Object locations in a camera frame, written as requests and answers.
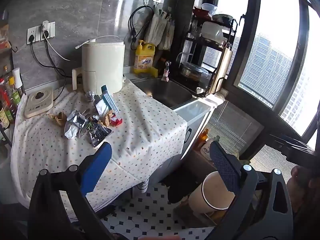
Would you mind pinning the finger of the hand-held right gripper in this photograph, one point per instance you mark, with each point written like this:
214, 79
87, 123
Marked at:
287, 143

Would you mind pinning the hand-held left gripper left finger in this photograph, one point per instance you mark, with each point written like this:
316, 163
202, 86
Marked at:
98, 165

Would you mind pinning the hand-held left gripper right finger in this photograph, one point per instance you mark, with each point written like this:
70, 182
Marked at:
225, 170

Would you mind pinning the dark printed foil wrapper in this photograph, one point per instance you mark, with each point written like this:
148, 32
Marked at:
98, 135

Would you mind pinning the beige trash bin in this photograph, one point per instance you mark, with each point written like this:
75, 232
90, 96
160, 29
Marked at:
200, 200

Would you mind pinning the brown paper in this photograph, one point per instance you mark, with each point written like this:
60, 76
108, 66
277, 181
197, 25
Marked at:
58, 118
106, 120

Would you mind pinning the red wrapper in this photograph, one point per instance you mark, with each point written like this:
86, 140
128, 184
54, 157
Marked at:
117, 123

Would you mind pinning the silver foil bag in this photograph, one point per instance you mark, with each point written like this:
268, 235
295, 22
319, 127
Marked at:
73, 126

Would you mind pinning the white packet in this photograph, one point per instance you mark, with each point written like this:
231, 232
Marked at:
101, 107

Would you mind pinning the blue and white box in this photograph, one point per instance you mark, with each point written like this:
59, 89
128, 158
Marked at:
108, 100

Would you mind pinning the foil ball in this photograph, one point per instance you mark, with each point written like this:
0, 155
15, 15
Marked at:
90, 96

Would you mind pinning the person's right hand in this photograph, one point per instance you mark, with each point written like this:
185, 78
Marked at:
298, 192

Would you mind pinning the white laundry detergent bottle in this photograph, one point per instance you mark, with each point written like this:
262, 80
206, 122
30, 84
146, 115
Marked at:
205, 148

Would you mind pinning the floral white tablecloth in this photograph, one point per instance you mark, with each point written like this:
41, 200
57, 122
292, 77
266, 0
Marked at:
140, 130

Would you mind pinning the white sink cabinet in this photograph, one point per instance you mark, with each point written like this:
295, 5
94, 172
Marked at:
195, 112

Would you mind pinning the white rag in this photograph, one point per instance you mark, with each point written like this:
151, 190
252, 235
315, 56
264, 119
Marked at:
217, 97

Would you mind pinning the cream kitchen scale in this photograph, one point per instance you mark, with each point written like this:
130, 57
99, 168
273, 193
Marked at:
37, 107

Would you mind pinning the stainless steel sink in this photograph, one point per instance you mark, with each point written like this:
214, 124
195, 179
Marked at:
165, 95

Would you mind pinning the wooden cutting board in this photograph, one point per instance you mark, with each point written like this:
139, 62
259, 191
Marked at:
222, 67

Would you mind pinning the cream air fryer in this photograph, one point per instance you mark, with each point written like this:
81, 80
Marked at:
105, 62

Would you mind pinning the steel pot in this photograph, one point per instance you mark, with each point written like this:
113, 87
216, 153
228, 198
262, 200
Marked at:
192, 71

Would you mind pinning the small pink glass bottle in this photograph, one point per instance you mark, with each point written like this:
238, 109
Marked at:
166, 76

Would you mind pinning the yellow capped bottle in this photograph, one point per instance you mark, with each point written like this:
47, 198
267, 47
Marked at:
14, 92

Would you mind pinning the yellow detergent bottle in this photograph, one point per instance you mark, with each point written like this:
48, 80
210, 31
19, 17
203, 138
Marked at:
145, 60

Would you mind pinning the white capped bottle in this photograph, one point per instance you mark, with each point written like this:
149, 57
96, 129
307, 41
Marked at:
18, 76

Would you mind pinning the black dish rack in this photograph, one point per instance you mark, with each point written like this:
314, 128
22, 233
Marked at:
212, 45

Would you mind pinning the white plastic container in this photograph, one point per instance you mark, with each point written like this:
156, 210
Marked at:
211, 31

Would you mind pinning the black pan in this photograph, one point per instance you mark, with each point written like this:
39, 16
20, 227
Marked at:
222, 18

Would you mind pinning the black metal hook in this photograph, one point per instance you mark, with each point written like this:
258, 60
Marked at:
15, 49

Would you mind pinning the hanging plastic bag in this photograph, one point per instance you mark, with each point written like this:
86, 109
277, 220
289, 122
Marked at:
167, 37
155, 27

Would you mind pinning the white charger plug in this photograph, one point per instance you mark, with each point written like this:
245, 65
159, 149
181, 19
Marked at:
45, 25

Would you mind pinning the clear plastic bowl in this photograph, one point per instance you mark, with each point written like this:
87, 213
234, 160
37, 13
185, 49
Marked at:
208, 7

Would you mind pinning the red bowl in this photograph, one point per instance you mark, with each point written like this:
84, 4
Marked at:
200, 12

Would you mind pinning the black window frame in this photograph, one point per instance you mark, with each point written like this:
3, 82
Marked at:
252, 30

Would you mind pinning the white wall socket panel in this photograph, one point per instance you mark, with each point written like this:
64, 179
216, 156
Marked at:
37, 33

